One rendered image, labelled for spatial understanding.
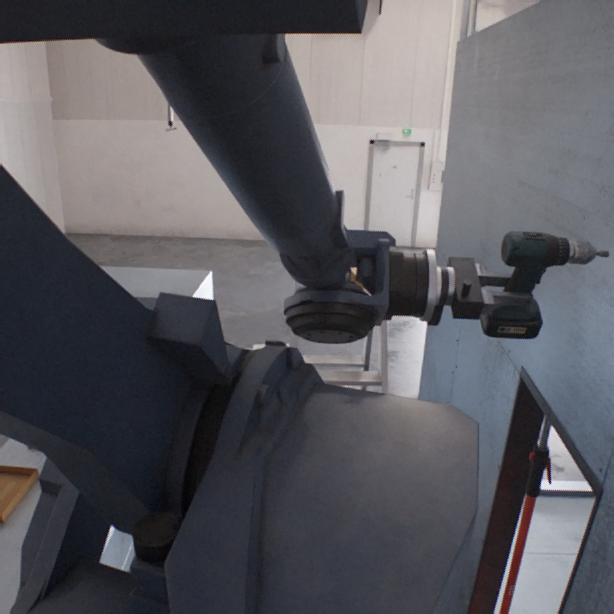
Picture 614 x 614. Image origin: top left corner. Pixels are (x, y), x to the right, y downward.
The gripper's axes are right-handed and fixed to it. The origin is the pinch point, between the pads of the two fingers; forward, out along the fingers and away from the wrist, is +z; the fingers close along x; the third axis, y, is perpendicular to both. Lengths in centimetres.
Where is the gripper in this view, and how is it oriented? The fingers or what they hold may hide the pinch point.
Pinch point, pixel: (517, 290)
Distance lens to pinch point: 111.1
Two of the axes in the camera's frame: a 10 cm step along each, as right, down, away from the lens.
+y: 0.0, -7.2, -7.0
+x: 0.6, -7.0, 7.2
